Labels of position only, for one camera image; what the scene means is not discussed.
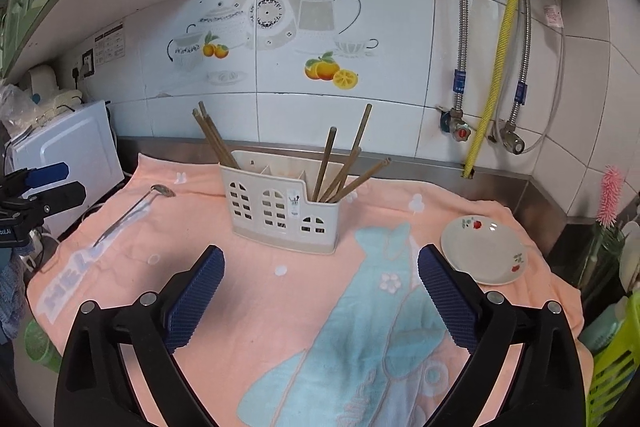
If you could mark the red handle water valve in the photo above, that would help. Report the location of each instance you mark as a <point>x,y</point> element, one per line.
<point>453,123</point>

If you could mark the white floral ceramic plate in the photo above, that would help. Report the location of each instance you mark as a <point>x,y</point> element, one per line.
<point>491,253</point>

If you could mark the metal ladle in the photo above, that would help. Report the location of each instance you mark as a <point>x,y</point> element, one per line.
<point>154,190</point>

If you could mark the white microwave oven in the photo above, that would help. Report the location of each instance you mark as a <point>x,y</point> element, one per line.
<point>83,140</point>

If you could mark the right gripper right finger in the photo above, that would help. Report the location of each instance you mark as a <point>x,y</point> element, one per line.
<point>546,389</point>

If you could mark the pink and blue towel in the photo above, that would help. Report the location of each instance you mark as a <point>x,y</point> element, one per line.
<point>289,339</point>

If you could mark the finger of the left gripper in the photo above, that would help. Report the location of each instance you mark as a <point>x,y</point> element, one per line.
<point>43,176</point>
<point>58,199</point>

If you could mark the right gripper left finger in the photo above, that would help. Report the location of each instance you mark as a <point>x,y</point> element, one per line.
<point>94,387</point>

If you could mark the cream plastic utensil holder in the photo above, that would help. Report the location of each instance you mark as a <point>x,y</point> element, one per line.
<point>269,202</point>

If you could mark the brown wooden chopstick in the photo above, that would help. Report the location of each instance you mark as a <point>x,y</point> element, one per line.
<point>359,134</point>
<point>215,144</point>
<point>330,138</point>
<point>214,137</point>
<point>363,178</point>
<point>212,141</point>
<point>339,178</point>

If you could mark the pink bottle brush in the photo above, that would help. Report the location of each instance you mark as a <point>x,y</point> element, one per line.
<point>611,190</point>

